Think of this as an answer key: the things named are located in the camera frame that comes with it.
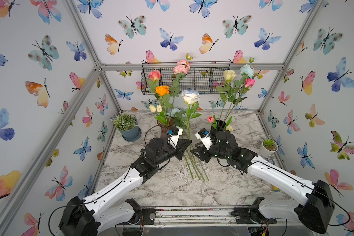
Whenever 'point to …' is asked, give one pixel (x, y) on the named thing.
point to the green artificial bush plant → (124, 122)
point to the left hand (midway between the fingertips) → (191, 141)
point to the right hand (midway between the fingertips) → (194, 147)
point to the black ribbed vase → (219, 126)
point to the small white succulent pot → (268, 147)
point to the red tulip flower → (210, 119)
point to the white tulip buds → (153, 108)
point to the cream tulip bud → (229, 128)
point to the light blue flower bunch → (190, 156)
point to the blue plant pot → (132, 135)
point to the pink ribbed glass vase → (164, 128)
